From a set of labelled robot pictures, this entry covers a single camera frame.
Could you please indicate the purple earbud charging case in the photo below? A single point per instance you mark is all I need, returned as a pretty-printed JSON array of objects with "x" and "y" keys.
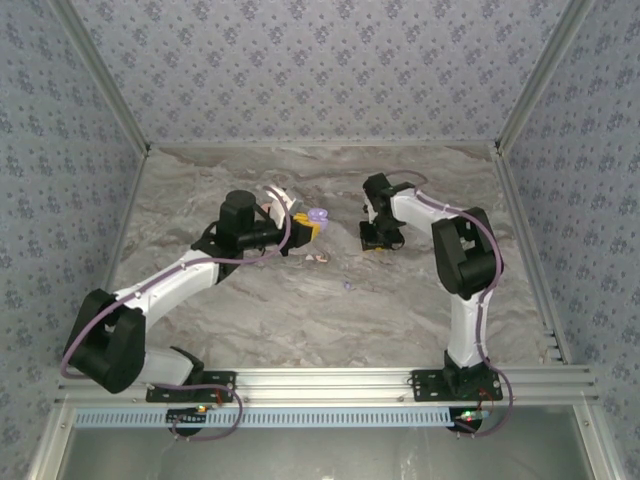
[{"x": 318, "y": 215}]

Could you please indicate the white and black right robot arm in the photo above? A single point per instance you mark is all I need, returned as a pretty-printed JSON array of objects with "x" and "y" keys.
[{"x": 467, "y": 330}]

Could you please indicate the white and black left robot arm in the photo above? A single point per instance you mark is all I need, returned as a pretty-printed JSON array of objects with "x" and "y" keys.
[{"x": 165, "y": 285}]

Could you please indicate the right circuit board with LEDs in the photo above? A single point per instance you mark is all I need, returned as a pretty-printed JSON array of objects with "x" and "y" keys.
[{"x": 470, "y": 417}]

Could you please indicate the circuit board with leds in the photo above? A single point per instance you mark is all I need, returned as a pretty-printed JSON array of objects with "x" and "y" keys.
[
  {"x": 187, "y": 416},
  {"x": 470, "y": 417}
]

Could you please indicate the left circuit board with LEDs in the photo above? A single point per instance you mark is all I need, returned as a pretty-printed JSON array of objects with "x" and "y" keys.
[{"x": 187, "y": 416}]

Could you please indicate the grey metal panel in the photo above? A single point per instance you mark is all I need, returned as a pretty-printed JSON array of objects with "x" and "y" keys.
[{"x": 320, "y": 455}]

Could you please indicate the aluminium rear table rail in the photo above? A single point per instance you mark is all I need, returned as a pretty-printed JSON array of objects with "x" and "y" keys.
[{"x": 320, "y": 144}]

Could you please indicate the aluminium table rail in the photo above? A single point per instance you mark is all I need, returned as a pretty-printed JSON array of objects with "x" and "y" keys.
[
  {"x": 129, "y": 210},
  {"x": 320, "y": 144},
  {"x": 516, "y": 210}
]

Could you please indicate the aluminium left table rail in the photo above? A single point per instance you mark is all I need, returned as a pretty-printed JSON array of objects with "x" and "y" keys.
[{"x": 129, "y": 210}]

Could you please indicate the aluminium right table rail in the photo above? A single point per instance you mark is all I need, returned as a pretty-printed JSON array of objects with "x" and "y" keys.
[{"x": 516, "y": 210}]

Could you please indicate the aluminium mounting rail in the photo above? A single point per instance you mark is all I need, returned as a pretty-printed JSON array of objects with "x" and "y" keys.
[{"x": 320, "y": 385}]

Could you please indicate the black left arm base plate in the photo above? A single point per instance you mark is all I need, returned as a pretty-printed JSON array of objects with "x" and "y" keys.
[{"x": 227, "y": 377}]

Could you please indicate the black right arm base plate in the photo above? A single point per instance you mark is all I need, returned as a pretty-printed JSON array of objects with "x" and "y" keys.
[{"x": 425, "y": 390}]

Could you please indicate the aluminium left frame post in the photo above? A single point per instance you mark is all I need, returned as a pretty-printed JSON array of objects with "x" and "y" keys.
[{"x": 105, "y": 75}]

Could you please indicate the aluminium frame post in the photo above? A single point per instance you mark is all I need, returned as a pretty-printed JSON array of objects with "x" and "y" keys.
[
  {"x": 540, "y": 75},
  {"x": 105, "y": 75}
]

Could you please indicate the aluminium right frame post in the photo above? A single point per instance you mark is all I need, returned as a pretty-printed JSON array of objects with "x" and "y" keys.
[{"x": 540, "y": 75}]

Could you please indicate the aluminium left lower frame rail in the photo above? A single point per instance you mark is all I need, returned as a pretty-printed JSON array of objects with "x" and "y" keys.
[{"x": 52, "y": 445}]

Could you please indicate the aluminium frame rail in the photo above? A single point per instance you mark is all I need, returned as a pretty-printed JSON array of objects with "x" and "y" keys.
[
  {"x": 52, "y": 445},
  {"x": 597, "y": 445}
]

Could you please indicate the aluminium right lower frame rail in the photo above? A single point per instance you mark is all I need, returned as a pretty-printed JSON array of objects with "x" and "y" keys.
[{"x": 597, "y": 445}]

